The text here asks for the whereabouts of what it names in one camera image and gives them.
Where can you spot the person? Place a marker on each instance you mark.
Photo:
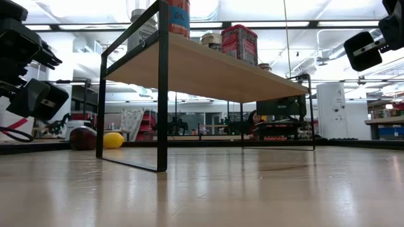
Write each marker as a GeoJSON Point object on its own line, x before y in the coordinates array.
{"type": "Point", "coordinates": [254, 119]}

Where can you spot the blue storage bin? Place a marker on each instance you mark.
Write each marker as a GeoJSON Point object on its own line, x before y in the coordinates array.
{"type": "Point", "coordinates": [391, 132]}

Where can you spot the yellow lemon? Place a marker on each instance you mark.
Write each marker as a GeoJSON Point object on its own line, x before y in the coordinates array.
{"type": "Point", "coordinates": [113, 140]}

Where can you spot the white cylindrical machine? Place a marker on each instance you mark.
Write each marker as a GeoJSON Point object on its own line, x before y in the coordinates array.
{"type": "Point", "coordinates": [331, 110]}

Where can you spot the black aluminium table frame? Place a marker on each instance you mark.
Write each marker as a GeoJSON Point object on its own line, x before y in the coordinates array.
{"type": "Point", "coordinates": [189, 144]}

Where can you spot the red smoked paprika tin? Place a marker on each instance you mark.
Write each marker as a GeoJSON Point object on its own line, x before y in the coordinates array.
{"type": "Point", "coordinates": [240, 44]}

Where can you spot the black machine on desk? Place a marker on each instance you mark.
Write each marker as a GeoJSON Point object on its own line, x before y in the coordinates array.
{"type": "Point", "coordinates": [281, 107]}

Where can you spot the dark red apple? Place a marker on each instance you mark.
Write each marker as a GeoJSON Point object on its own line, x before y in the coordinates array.
{"type": "Point", "coordinates": [82, 138]}

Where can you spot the wooden workbench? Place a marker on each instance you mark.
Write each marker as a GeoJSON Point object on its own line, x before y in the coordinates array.
{"type": "Point", "coordinates": [385, 121]}

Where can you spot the red tool cart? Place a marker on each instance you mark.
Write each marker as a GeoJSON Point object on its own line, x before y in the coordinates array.
{"type": "Point", "coordinates": [148, 124]}

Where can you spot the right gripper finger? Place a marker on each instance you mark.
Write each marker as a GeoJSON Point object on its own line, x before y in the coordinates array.
{"type": "Point", "coordinates": [363, 52]}

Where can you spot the white-label clear spice jar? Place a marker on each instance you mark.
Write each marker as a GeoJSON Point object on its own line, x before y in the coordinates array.
{"type": "Point", "coordinates": [140, 33]}

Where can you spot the white patterned cloth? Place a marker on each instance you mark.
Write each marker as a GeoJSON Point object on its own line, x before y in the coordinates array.
{"type": "Point", "coordinates": [132, 123]}

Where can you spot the wooden shelf black metal frame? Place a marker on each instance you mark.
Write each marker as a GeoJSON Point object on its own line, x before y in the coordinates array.
{"type": "Point", "coordinates": [205, 72]}

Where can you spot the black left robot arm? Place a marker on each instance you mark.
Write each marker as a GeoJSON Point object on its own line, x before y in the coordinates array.
{"type": "Point", "coordinates": [11, 9]}

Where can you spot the beige-lid small spice jar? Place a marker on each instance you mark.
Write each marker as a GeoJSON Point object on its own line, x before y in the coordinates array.
{"type": "Point", "coordinates": [211, 38]}

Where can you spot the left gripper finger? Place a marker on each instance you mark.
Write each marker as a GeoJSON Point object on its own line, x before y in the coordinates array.
{"type": "Point", "coordinates": [38, 99]}
{"type": "Point", "coordinates": [17, 42]}

